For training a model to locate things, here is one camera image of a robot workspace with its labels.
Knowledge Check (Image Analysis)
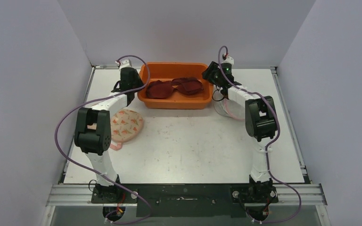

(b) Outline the dark red bra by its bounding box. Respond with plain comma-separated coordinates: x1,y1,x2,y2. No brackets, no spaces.
146,77,204,99

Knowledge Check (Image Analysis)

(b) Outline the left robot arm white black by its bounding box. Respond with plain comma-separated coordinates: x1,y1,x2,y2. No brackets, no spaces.
74,67,143,203

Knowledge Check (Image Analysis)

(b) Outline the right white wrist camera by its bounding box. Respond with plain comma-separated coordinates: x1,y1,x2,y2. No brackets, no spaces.
222,55,234,65

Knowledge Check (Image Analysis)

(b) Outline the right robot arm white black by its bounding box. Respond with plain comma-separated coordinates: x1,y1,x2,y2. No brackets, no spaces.
202,61,279,183

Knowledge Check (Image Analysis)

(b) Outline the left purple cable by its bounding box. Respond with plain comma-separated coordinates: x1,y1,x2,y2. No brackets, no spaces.
54,55,154,225

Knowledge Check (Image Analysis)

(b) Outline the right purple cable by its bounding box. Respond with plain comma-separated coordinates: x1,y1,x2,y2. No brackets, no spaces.
217,46,303,225

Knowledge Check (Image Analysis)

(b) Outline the purple cable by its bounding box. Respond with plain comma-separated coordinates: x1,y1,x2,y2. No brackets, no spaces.
54,55,154,225
217,46,303,225

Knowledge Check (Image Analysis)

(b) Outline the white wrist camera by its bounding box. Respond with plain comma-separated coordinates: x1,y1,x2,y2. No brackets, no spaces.
222,55,234,65
116,58,132,70

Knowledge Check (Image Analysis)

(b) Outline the orange plastic tub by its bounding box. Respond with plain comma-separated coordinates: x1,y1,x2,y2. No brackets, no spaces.
138,62,214,110

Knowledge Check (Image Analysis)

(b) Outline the aluminium front rail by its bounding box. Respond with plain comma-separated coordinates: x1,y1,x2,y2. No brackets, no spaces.
46,184,328,206

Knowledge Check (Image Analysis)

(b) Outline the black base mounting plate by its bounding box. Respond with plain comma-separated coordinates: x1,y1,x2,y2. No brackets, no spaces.
91,184,279,218

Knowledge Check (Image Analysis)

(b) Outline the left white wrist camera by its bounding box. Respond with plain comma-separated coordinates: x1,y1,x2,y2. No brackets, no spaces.
116,58,132,70

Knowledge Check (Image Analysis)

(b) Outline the floral padded bra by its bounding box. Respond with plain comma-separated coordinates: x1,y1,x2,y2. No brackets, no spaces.
109,109,144,151

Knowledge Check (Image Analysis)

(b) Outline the white mesh laundry bag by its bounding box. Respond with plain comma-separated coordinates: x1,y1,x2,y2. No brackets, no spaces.
214,99,245,121

